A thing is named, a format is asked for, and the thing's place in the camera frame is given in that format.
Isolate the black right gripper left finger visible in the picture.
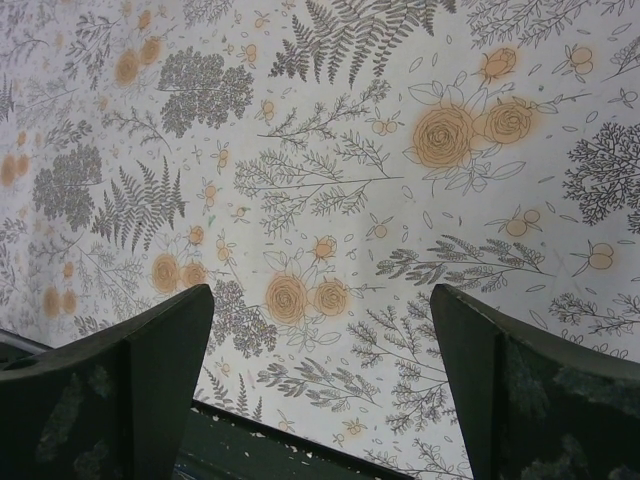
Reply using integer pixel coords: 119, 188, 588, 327
1, 284, 214, 479

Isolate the floral patterned table mat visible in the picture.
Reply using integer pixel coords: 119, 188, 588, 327
1, 1, 639, 479

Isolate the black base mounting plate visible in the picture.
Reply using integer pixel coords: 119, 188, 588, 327
0, 327, 416, 480

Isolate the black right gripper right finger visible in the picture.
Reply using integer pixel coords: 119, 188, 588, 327
430, 284, 639, 479

